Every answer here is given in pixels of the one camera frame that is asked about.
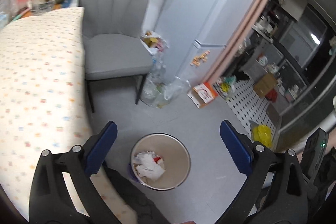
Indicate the yellow bag on floor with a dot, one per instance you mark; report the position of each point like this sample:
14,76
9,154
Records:
261,133

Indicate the bag of items by fridge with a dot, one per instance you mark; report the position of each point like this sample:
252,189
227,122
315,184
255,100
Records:
153,42

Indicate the plastic bag on floor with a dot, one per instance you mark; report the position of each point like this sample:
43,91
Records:
156,94

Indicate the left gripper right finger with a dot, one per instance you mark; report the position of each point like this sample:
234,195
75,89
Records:
286,200

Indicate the grey upholstered chair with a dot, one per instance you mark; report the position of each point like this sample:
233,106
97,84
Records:
111,35

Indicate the orange white cardboard box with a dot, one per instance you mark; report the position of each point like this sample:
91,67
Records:
202,94

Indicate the brown cardboard box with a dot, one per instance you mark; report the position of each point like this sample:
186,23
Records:
265,85

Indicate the white refrigerator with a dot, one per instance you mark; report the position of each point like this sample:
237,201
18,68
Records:
197,32

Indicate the floral cream tablecloth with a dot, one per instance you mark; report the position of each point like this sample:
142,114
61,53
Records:
42,96

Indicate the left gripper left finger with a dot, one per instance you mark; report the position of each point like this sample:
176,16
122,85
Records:
50,201

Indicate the white tissue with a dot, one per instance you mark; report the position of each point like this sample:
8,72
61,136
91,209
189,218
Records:
149,166

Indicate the white trash bin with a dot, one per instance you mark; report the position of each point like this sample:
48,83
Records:
175,155

